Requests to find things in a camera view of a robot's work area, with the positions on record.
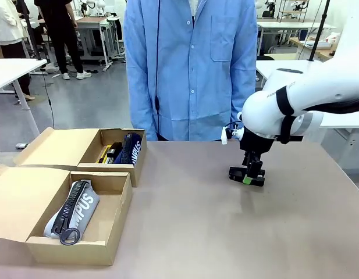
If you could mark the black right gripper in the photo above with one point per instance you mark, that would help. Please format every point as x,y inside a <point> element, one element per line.
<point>256,142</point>

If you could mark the navy zipper pencil case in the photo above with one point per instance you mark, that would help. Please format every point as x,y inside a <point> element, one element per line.
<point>129,149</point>

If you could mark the black stapler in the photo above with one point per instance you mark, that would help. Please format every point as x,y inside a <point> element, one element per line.
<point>115,149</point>

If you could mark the yellow utility knife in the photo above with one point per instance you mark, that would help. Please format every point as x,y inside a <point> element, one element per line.
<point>103,154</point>

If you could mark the grey zipper pencil case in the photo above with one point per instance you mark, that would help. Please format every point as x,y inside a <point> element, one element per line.
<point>80,209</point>

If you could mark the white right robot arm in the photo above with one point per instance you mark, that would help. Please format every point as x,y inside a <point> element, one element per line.
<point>307,96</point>

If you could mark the small open cardboard box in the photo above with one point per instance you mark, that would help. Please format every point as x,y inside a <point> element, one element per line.
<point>65,145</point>

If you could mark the large open cardboard box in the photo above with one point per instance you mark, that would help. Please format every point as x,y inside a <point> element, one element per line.
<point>31,200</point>

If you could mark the person in blue shirt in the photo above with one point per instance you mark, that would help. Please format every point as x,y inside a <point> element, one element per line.
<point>191,72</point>

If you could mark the wooden background table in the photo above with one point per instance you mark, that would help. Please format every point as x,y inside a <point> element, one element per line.
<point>316,50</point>

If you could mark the white background long table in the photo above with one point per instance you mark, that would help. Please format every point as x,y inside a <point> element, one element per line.
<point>284,27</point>

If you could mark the white plastic bag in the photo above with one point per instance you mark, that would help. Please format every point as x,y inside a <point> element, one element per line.
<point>334,37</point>

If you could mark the black tripod pole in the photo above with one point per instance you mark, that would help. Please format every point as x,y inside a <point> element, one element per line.
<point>320,29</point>

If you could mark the metal background shelf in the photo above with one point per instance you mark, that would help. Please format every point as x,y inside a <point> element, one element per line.
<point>292,10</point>

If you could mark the brown-topped background desk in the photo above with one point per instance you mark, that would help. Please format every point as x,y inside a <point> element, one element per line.
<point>95,32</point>

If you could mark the bystander with white sneakers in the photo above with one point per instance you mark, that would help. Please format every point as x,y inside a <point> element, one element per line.
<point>63,37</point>

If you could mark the white floor power strip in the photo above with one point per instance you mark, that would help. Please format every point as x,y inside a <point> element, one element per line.
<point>23,145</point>

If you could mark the white side table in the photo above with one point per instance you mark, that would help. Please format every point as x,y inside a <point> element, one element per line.
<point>10,72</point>

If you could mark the black stand pole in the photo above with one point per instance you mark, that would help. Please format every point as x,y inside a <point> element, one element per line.
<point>31,29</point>

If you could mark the bystander in white coat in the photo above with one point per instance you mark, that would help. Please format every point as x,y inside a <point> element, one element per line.
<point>6,26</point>

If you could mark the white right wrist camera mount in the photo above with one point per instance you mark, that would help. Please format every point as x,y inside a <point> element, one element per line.
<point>227,135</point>

